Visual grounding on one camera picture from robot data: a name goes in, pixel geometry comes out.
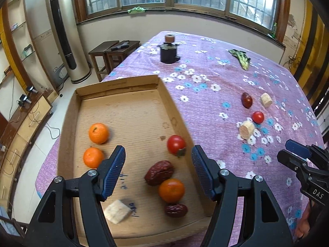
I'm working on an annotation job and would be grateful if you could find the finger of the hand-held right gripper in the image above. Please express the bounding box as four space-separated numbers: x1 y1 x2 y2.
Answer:
285 139 313 160
277 149 309 178

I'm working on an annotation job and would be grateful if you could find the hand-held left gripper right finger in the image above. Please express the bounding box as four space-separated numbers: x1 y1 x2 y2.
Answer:
191 145 295 247

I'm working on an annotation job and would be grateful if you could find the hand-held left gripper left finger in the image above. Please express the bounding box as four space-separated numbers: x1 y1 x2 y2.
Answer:
24 145 126 247

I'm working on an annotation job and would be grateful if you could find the orange tangerine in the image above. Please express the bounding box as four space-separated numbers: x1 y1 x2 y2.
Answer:
158 178 185 203
89 123 109 144
83 147 104 168

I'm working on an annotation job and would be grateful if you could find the red tomato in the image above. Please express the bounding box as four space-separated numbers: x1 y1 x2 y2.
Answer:
167 134 187 157
252 111 265 124

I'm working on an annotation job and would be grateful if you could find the pale sugarcane piece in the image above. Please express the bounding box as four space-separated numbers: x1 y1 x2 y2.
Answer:
103 200 131 224
260 93 273 108
239 120 255 140

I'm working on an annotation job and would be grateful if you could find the wrinkled red date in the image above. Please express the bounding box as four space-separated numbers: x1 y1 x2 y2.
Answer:
164 203 188 218
144 160 175 186

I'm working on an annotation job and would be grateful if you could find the cardboard box tray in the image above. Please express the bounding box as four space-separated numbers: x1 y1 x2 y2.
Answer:
57 75 222 245

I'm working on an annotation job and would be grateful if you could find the person's right hand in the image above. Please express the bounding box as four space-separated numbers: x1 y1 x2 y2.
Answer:
295 203 315 240

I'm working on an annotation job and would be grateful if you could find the dark red date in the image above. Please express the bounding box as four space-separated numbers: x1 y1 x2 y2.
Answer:
241 92 253 108

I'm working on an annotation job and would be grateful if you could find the purple floral tablecloth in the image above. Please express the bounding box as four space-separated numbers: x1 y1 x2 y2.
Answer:
36 31 326 247

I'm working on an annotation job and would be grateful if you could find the yellow black striped panel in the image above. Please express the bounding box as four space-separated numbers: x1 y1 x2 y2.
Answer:
293 0 329 115

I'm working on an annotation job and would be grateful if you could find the low wooden cabinet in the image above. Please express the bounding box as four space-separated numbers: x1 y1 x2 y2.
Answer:
0 90 53 198

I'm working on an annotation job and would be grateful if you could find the green leafy vegetable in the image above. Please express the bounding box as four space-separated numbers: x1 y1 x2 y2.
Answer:
228 49 251 70

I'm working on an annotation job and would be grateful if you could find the dark wooden stool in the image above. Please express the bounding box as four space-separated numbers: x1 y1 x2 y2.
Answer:
89 41 120 82
105 40 141 73

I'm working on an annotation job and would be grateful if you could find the black jar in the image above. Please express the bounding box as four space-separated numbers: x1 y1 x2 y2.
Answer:
157 42 180 64

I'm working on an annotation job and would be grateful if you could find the tower air conditioner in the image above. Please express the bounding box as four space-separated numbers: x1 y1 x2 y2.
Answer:
44 0 92 84

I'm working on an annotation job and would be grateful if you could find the wooden wall shelf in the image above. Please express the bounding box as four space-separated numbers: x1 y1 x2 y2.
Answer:
0 0 36 89

